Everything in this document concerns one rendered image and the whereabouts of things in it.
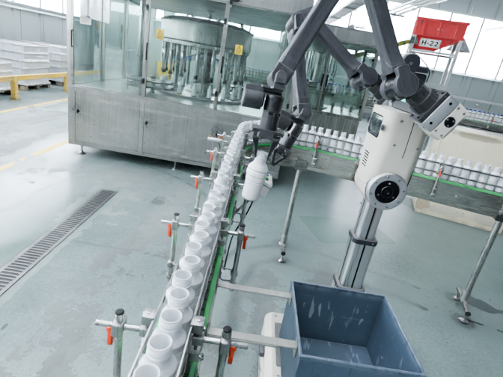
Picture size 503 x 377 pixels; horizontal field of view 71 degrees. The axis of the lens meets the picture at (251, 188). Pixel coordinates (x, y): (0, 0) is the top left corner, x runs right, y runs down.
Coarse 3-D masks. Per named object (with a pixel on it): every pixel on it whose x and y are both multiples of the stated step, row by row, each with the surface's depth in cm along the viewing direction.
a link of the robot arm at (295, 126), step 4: (292, 120) 144; (288, 124) 145; (292, 124) 145; (296, 124) 145; (300, 124) 146; (288, 128) 146; (292, 128) 145; (296, 128) 144; (300, 128) 145; (288, 132) 146; (292, 132) 145; (296, 132) 145; (300, 132) 147; (296, 136) 146
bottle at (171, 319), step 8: (168, 312) 62; (176, 312) 62; (160, 320) 60; (168, 320) 62; (176, 320) 62; (160, 328) 59; (168, 328) 59; (176, 328) 59; (176, 336) 60; (184, 336) 62; (176, 344) 60; (184, 344) 61; (176, 352) 60
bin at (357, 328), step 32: (256, 288) 110; (320, 288) 114; (288, 320) 108; (320, 320) 118; (352, 320) 118; (384, 320) 111; (288, 352) 100; (320, 352) 116; (352, 352) 118; (384, 352) 108
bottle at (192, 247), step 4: (188, 244) 83; (192, 244) 84; (196, 244) 84; (200, 244) 83; (188, 248) 81; (192, 248) 84; (196, 248) 84; (200, 248) 82; (188, 252) 81; (192, 252) 81; (196, 252) 81; (200, 252) 82; (184, 256) 83; (200, 256) 83; (180, 260) 83; (180, 264) 82; (180, 268) 82
